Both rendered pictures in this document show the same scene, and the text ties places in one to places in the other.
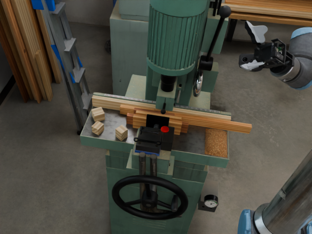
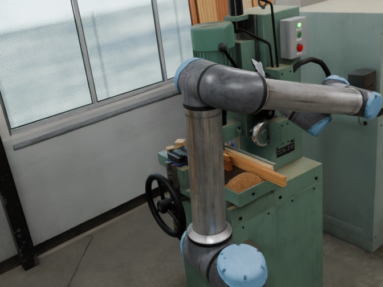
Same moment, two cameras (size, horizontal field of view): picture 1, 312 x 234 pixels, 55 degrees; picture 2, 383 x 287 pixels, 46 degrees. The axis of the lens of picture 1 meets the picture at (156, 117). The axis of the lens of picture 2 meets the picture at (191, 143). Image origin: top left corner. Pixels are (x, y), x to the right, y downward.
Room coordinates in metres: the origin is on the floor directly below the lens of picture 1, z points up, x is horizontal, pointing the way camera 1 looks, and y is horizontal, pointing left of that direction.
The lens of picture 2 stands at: (-0.33, -1.42, 1.77)
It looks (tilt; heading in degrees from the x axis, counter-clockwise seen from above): 23 degrees down; 53
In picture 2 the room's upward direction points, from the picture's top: 7 degrees counter-clockwise
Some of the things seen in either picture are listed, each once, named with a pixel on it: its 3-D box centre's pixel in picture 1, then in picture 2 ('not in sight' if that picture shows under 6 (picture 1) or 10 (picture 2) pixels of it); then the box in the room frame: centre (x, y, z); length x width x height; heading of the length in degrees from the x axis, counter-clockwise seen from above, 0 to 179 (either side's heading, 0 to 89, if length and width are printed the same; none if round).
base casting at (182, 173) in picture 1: (164, 121); (246, 178); (1.03, -0.04, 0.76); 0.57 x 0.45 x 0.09; 176
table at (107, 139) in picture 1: (155, 141); (204, 172); (0.80, -0.01, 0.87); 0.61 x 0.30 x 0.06; 86
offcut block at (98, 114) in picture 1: (98, 114); (180, 144); (0.88, 0.24, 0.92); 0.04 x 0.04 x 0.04; 30
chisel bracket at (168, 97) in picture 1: (167, 94); (225, 132); (0.93, -0.04, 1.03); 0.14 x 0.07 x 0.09; 176
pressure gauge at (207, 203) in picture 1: (210, 201); not in sight; (0.68, -0.28, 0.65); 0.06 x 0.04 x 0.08; 86
